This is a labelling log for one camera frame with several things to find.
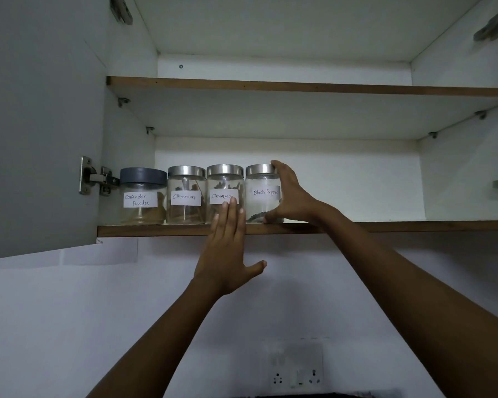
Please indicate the person's left hand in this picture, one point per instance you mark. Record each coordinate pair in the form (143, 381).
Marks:
(228, 252)

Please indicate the cinnamon jar silver lid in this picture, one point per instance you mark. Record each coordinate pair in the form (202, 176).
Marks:
(186, 174)
(224, 174)
(261, 171)

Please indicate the person's left forearm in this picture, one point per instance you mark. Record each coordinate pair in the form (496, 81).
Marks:
(149, 348)

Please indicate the coriander jar grey lid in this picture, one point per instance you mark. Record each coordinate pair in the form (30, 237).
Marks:
(143, 178)

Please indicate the white wall socket plate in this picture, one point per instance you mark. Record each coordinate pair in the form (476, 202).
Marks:
(296, 366)

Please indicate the brown wooden wall cabinet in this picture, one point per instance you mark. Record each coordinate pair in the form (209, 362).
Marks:
(336, 182)

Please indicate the person's right forearm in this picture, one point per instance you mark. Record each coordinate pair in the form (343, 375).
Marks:
(419, 306)

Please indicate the person's right hand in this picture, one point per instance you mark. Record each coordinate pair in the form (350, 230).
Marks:
(294, 198)

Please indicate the white cabinet shelf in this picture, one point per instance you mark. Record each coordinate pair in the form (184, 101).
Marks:
(274, 111)

